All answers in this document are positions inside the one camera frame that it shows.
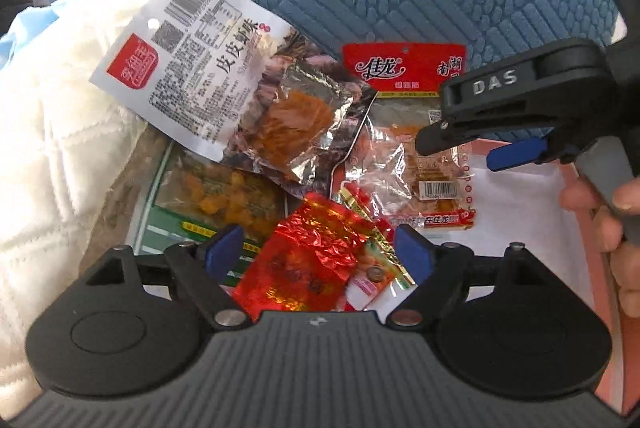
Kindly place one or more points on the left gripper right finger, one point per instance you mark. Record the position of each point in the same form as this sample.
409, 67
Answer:
414, 252

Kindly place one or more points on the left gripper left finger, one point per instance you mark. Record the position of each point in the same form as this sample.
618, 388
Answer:
223, 251

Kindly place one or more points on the green orange snack packet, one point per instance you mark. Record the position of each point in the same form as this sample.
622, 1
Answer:
191, 199

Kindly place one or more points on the red clear snack packet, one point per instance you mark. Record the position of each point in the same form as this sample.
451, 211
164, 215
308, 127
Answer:
384, 173

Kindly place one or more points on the red foil snack packet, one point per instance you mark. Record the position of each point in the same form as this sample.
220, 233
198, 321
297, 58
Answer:
324, 257

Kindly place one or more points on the white shrimp snack packet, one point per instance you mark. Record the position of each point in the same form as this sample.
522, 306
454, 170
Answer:
240, 86

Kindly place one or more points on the person's right hand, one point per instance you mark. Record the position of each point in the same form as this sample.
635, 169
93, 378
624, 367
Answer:
580, 195

